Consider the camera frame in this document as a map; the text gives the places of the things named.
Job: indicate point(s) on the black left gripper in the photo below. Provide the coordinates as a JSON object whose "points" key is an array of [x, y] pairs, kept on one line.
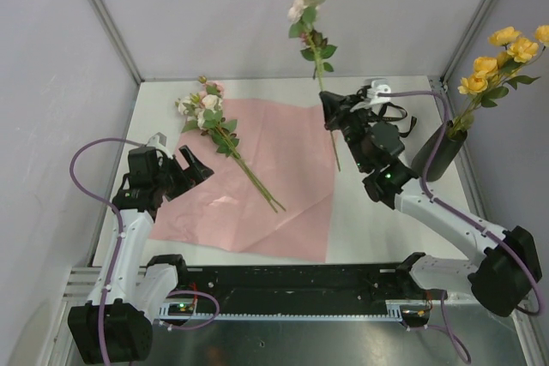
{"points": [[190, 176]]}

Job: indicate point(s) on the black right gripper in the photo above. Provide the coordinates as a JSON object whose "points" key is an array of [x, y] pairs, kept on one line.
{"points": [[337, 109]]}

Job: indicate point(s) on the white rose stem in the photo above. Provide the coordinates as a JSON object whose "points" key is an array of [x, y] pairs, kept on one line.
{"points": [[187, 108]]}

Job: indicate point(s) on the black gold-lettered ribbon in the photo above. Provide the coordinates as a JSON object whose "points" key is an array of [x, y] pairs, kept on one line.
{"points": [[382, 116]]}

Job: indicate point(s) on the pink wrapping paper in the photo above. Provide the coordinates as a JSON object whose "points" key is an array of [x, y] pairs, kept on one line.
{"points": [[289, 150]]}

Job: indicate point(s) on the pink rose stem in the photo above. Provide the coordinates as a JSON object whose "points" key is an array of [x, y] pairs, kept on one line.
{"points": [[316, 48]]}

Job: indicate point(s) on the yellow flower bunch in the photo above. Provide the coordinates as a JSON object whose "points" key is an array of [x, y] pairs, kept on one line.
{"points": [[492, 78]]}

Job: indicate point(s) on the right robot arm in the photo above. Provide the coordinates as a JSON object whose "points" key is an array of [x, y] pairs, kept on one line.
{"points": [[501, 266]]}

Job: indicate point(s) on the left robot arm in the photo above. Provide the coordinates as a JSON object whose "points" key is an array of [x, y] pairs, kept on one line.
{"points": [[115, 324]]}

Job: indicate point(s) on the dark cylindrical vase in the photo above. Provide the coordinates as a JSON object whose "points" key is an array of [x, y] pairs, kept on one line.
{"points": [[447, 150]]}

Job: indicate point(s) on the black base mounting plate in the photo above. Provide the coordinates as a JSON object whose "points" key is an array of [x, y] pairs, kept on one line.
{"points": [[301, 289]]}

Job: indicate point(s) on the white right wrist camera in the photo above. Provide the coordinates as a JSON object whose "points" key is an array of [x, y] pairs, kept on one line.
{"points": [[376, 91]]}

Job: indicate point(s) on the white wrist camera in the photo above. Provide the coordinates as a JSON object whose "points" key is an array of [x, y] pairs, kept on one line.
{"points": [[376, 91], [158, 141]]}

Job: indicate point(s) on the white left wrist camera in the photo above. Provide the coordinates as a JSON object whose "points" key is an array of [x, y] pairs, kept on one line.
{"points": [[158, 141]]}

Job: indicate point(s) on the grey slotted cable duct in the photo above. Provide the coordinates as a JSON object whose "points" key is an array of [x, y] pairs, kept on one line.
{"points": [[389, 311]]}

